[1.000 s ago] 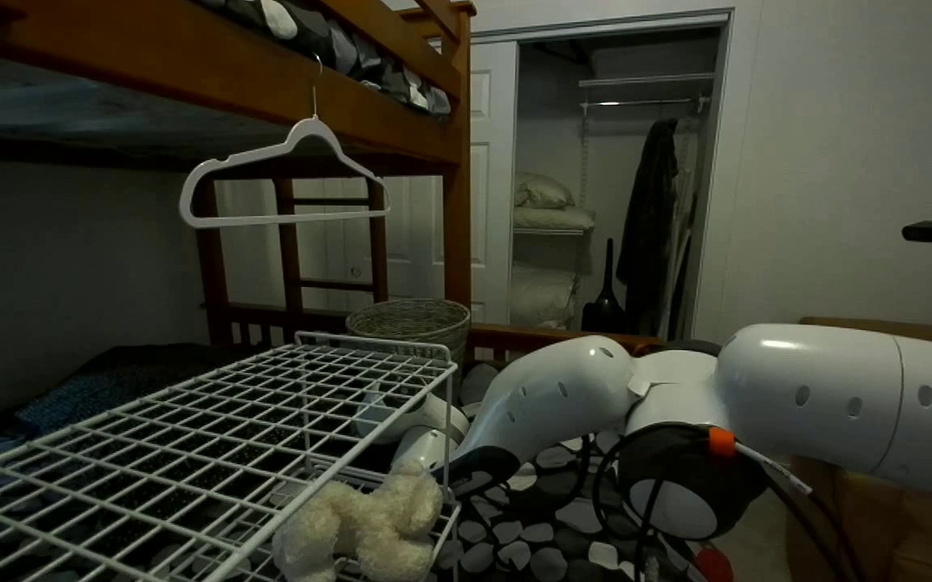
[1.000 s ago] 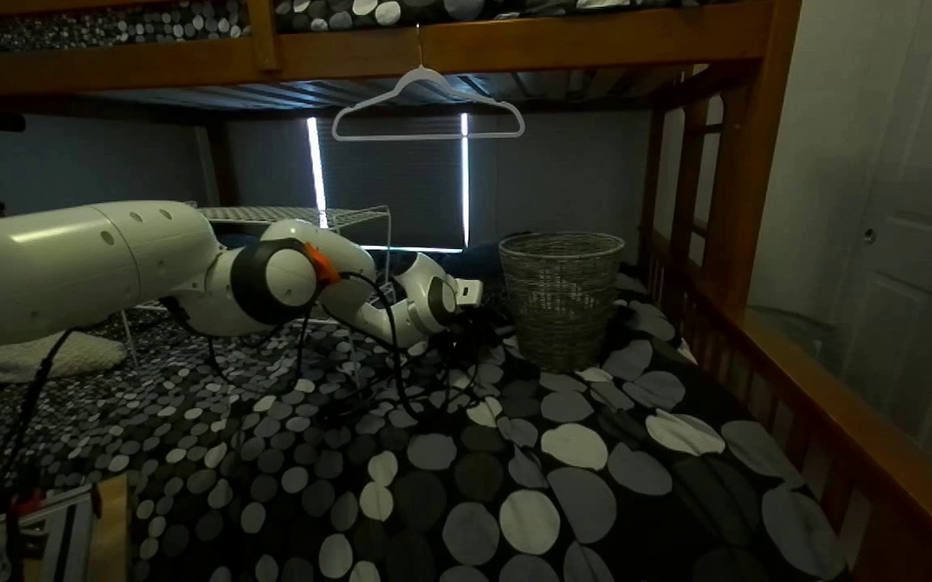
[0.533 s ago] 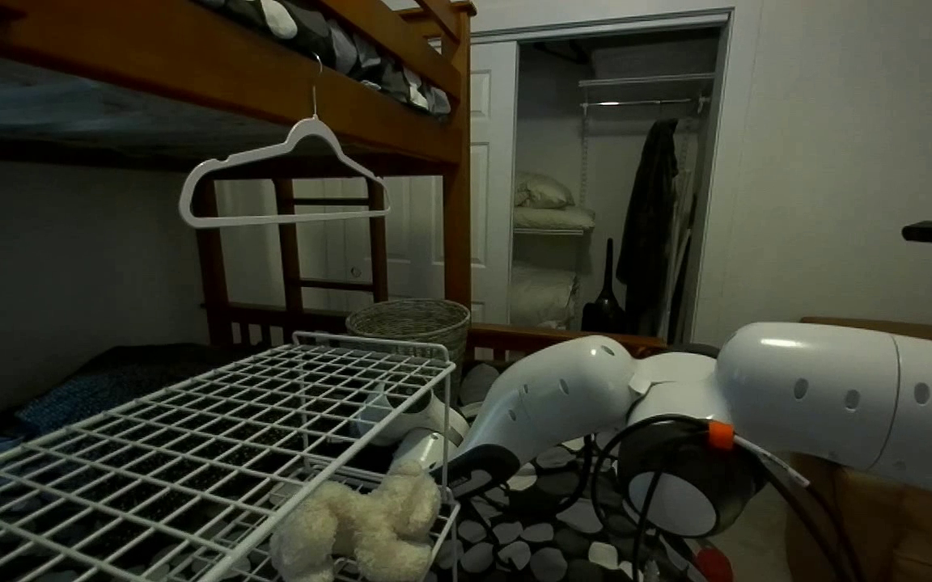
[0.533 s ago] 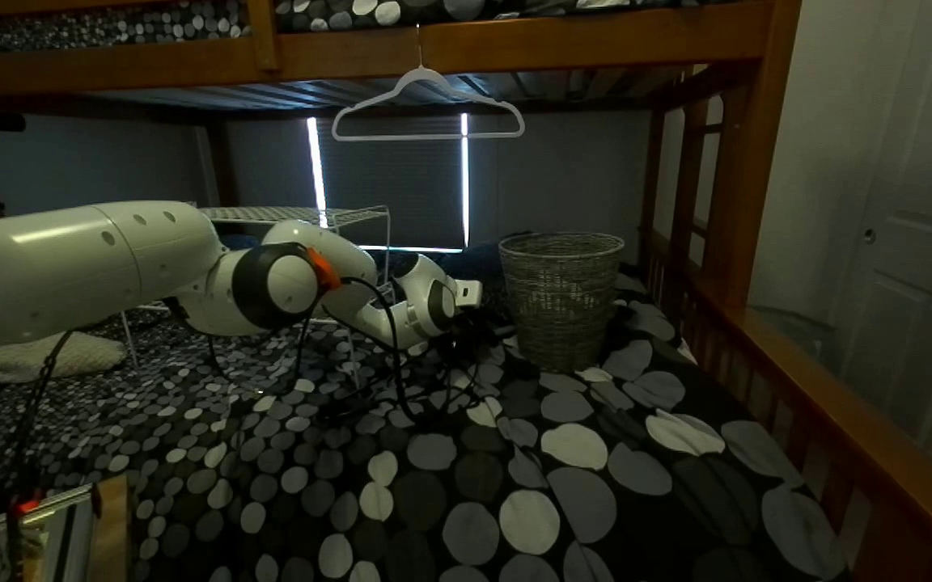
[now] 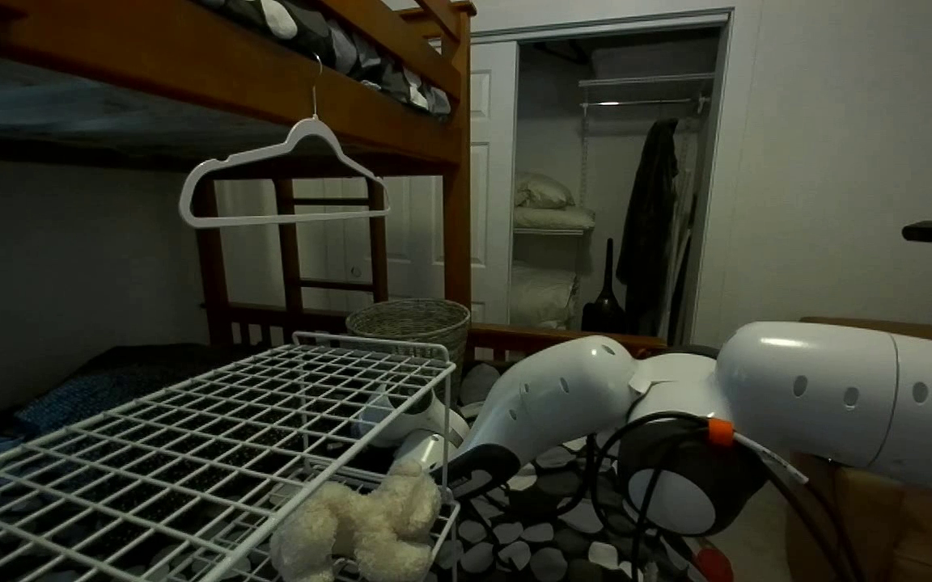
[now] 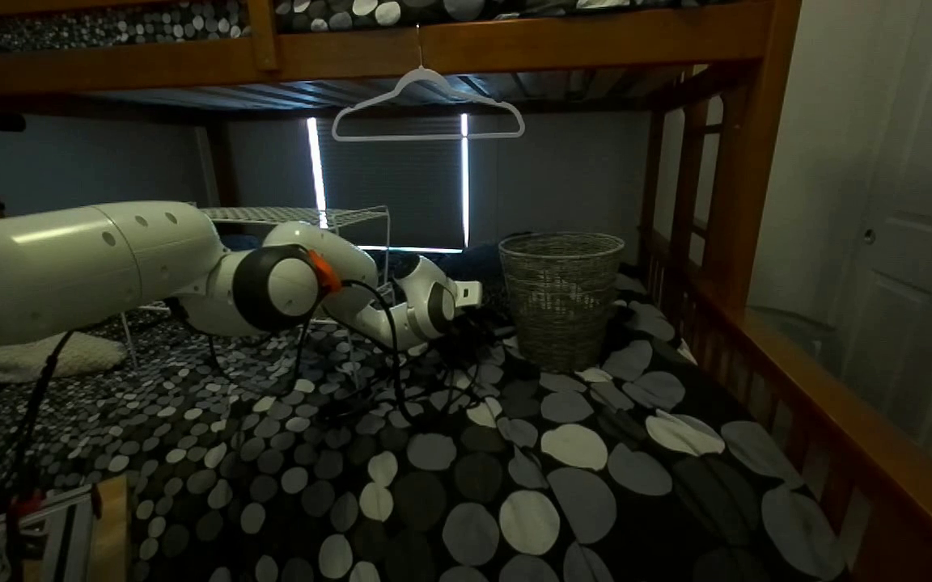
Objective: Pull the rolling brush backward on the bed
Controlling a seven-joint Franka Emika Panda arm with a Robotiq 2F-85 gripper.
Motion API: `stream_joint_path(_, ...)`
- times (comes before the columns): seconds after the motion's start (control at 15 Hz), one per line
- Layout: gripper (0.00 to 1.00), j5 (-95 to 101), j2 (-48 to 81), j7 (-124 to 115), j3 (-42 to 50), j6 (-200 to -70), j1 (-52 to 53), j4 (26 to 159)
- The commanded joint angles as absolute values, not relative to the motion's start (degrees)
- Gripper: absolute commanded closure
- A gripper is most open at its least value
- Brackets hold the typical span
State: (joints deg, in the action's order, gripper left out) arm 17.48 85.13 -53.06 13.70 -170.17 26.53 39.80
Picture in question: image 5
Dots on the blue blanket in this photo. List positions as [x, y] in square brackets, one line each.
[79, 392]

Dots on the cream plush toy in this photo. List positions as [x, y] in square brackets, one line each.
[363, 529]

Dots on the woven round basket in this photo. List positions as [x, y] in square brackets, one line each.
[412, 320]

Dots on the black grey spotted bedspread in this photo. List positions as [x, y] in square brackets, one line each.
[533, 539]

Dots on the spotted upper bunk bedding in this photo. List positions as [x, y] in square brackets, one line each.
[314, 28]

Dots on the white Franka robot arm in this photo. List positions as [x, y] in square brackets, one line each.
[811, 400]

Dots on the red object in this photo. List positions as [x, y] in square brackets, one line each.
[713, 562]

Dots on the wooden bunk bed frame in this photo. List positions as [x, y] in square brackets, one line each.
[273, 92]

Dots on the folded white linen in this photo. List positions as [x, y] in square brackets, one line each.
[551, 217]

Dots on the white pillow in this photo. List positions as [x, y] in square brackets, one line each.
[546, 192]

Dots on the black dustpan brush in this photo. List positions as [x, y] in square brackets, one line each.
[603, 312]

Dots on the dark hanging coat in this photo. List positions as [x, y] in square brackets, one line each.
[648, 228]

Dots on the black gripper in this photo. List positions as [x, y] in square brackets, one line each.
[453, 471]

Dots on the white closet door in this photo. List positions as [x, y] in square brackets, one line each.
[492, 183]

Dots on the closet shelf with rod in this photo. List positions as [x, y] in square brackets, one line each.
[645, 92]

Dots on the white clothes hanger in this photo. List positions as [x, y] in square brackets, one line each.
[311, 127]

